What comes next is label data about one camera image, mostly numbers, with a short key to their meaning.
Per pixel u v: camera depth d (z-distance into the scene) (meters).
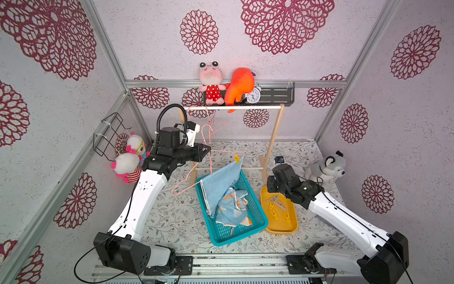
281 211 0.88
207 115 1.10
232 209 0.80
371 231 0.42
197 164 1.06
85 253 0.37
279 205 0.90
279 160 0.69
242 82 0.81
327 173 0.86
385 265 0.37
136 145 0.91
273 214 0.87
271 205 0.90
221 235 0.82
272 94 0.93
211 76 0.82
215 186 0.81
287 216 0.86
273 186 0.70
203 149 0.71
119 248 0.38
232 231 0.83
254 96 0.90
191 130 0.63
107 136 0.76
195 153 0.63
